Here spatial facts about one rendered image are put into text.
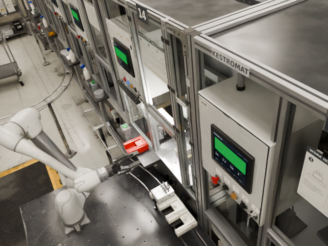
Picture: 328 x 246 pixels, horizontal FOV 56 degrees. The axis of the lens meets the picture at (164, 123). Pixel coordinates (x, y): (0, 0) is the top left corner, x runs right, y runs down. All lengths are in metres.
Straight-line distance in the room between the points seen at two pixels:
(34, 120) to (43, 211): 0.76
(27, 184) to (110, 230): 1.79
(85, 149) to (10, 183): 0.91
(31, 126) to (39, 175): 1.81
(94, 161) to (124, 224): 1.63
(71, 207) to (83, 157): 1.73
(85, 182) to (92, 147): 2.06
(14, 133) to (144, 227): 1.04
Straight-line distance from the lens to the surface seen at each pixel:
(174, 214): 1.99
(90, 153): 3.88
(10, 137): 2.04
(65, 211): 2.21
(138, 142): 2.39
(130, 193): 2.42
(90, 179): 1.92
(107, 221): 2.31
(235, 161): 1.24
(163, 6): 1.66
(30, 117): 2.13
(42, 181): 3.80
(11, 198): 3.80
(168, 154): 2.30
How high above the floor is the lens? 2.52
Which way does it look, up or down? 38 degrees down
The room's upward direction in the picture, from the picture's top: 9 degrees counter-clockwise
